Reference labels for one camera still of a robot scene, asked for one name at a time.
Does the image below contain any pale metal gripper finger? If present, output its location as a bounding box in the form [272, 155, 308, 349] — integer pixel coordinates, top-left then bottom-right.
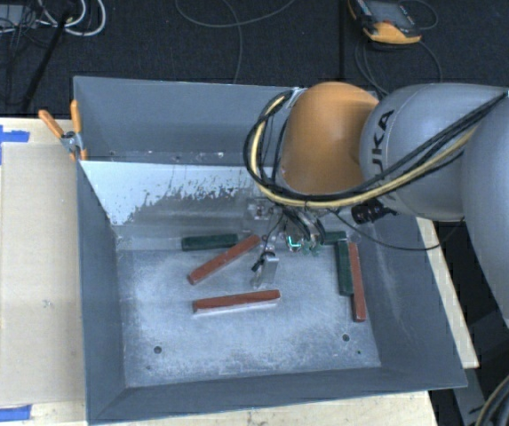
[261, 244, 281, 287]
[249, 259, 266, 290]

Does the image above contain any red-brown flat block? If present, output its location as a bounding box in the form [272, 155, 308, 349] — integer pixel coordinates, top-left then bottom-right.
[346, 241, 368, 324]
[191, 288, 282, 315]
[187, 233, 262, 287]

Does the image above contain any grey metal bin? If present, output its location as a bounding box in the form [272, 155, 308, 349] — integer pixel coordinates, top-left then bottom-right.
[72, 75, 469, 425]

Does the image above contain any pale wood flat board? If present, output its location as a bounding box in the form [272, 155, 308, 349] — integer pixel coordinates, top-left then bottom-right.
[0, 142, 87, 410]

